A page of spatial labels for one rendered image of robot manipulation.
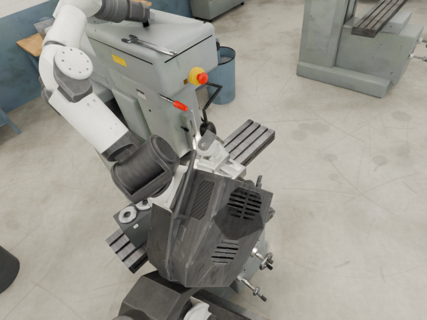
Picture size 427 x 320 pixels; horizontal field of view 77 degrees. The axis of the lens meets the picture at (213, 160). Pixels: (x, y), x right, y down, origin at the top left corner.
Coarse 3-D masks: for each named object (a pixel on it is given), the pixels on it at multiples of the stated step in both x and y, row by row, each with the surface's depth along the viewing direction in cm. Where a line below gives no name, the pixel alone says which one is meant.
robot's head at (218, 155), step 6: (216, 144) 85; (216, 150) 84; (222, 150) 87; (204, 156) 86; (210, 156) 84; (216, 156) 86; (222, 156) 89; (198, 162) 84; (204, 162) 83; (210, 162) 84; (216, 162) 90
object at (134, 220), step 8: (144, 200) 135; (128, 208) 132; (136, 208) 133; (144, 208) 131; (120, 216) 130; (128, 216) 130; (136, 216) 129; (144, 216) 129; (120, 224) 128; (128, 224) 127; (136, 224) 128; (144, 224) 132; (128, 232) 128; (136, 232) 132; (144, 232) 136; (136, 240) 135; (144, 240) 139
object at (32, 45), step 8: (136, 0) 460; (40, 24) 375; (48, 24) 378; (40, 32) 378; (24, 40) 398; (32, 40) 393; (40, 40) 389; (24, 48) 380; (32, 48) 371; (40, 48) 367; (32, 56) 414; (0, 112) 362; (0, 120) 379; (8, 120) 373; (16, 128) 384
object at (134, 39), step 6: (132, 36) 87; (126, 42) 85; (132, 42) 85; (138, 42) 83; (144, 42) 82; (150, 48) 80; (156, 48) 78; (162, 48) 78; (168, 54) 75; (174, 54) 75
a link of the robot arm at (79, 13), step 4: (60, 0) 72; (60, 4) 71; (64, 4) 72; (68, 4) 66; (56, 8) 71; (60, 8) 67; (64, 8) 66; (68, 8) 66; (72, 8) 66; (76, 8) 67; (56, 12) 68; (72, 12) 66; (76, 12) 66; (80, 12) 67; (56, 16) 68; (80, 16) 67; (84, 16) 68; (84, 20) 68
